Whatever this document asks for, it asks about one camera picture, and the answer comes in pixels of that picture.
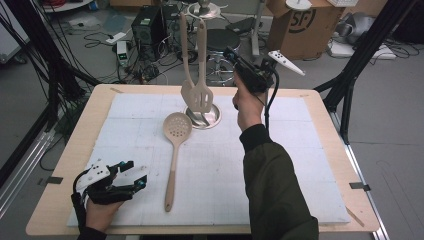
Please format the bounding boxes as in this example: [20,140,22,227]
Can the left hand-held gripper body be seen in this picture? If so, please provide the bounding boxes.
[75,159,136,205]

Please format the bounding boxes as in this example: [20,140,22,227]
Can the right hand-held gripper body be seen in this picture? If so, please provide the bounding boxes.
[233,49,306,95]

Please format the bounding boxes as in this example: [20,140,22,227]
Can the beige slotted spatula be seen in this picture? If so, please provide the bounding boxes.
[187,18,215,114]

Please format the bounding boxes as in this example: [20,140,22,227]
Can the beige perforated skimmer spoon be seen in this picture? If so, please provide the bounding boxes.
[162,111,194,213]

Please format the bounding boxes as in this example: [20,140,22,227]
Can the beige solid spatula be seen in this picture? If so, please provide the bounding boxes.
[179,12,202,108]

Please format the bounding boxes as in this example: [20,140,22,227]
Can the metal utensil stand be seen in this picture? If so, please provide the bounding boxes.
[183,0,232,130]

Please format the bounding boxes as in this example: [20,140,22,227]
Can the person's left hand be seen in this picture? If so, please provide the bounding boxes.
[84,198,124,233]

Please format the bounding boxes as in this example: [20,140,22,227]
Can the person's right hand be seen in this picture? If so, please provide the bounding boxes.
[232,70,269,133]

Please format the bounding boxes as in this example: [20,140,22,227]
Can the black round stool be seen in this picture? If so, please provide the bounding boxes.
[203,28,242,88]

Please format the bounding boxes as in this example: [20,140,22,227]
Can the grey metal stand pole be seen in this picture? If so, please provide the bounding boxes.
[250,0,268,63]

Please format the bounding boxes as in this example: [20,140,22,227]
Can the black tape strip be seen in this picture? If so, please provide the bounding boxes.
[348,181,372,192]
[37,176,64,187]

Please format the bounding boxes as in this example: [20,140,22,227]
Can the brown cardboard box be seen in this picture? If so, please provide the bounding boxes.
[265,0,346,63]

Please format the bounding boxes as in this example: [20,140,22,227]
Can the slim black computer tower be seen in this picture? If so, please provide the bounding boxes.
[161,4,185,52]

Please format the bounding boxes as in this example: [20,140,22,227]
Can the white gridded mat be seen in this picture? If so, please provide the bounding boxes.
[66,92,351,228]

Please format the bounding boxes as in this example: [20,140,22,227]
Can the white round disc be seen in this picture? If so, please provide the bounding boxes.
[285,0,313,11]

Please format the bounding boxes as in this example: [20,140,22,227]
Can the large black computer tower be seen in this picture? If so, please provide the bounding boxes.
[130,6,165,63]

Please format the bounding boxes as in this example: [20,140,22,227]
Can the long white power strip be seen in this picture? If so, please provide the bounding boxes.
[328,39,398,61]

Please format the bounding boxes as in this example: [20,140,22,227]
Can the white device with green display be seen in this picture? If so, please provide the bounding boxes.
[115,40,131,68]

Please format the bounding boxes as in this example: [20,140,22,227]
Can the grey bag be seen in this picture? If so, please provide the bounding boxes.
[334,11,377,46]

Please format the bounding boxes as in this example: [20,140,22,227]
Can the small white power strip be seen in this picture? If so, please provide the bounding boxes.
[105,31,128,46]

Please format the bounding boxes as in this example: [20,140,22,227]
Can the white keyboard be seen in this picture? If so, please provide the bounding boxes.
[326,0,360,8]

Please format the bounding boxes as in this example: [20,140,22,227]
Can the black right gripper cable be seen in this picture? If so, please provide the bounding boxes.
[264,68,280,133]

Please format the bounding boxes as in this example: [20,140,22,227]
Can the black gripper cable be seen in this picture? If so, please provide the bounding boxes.
[264,68,280,133]
[70,169,88,231]

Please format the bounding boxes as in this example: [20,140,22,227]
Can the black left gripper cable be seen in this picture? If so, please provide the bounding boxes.
[70,169,88,231]

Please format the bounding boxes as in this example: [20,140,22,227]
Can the black frame stand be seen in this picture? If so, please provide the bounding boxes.
[314,0,419,145]
[0,0,101,188]

